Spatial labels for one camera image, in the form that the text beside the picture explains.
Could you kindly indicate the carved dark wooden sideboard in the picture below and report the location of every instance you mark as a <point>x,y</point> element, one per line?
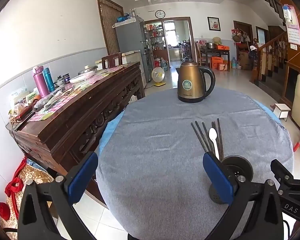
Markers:
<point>72,120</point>

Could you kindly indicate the white round floor fan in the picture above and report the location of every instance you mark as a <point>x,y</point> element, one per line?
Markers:
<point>158,76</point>

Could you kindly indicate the brown wooden door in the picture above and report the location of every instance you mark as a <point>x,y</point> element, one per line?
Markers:
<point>110,30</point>

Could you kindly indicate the wall calendar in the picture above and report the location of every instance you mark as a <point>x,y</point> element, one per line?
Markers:
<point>292,27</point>

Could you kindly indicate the small white stool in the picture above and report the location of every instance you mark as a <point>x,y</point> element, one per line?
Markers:
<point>282,110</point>

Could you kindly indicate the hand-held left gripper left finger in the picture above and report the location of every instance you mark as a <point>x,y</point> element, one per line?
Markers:
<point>82,177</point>

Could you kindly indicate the framed wall picture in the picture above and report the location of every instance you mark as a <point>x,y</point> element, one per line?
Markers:
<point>213,24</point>

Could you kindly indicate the dark wooden side table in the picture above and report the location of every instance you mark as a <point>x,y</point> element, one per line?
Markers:
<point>215,52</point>

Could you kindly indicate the grey refrigerator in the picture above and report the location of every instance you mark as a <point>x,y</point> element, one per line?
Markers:
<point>130,37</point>

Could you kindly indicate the teal thermos bottle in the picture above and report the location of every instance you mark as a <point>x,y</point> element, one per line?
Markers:
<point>48,78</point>

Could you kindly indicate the pink checked table cover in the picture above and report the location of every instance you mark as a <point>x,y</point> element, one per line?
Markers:
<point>65,97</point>

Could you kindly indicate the gold patterned cloth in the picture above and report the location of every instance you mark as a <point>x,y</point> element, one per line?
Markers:
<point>37,177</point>

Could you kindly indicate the round wall clock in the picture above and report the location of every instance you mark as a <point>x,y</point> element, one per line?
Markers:
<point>160,14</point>

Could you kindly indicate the white plastic spoon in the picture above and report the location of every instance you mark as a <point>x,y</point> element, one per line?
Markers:
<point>212,133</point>

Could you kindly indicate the bronze electric kettle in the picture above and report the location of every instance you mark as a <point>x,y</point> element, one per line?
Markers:
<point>193,80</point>

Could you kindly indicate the bundle of black chopsticks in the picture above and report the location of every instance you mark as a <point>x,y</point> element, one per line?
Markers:
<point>208,147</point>

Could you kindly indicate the blue water jug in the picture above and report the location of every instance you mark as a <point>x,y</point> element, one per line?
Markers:
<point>164,65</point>

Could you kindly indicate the black perforated utensil holder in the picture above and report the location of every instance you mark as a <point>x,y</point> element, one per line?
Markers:
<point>237,170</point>

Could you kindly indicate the metal pot with lid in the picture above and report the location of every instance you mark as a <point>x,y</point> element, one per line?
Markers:
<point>87,70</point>

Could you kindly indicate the shelf with bottles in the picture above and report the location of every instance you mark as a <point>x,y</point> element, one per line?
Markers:
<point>156,37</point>

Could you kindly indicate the dark wooden chair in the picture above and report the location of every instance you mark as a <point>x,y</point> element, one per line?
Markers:
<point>112,60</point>

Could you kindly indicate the wooden stair railing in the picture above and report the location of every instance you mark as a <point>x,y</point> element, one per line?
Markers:
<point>272,55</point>

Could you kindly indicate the grey tablecloth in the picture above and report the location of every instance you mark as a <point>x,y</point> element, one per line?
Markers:
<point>152,155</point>

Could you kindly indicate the pink thermos bottle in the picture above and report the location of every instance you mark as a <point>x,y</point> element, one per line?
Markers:
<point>40,81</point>

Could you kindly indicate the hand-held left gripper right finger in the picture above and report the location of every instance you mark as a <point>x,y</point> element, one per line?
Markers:
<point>217,177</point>

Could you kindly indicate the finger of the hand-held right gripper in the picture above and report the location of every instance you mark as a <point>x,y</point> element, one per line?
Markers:
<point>278,168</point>

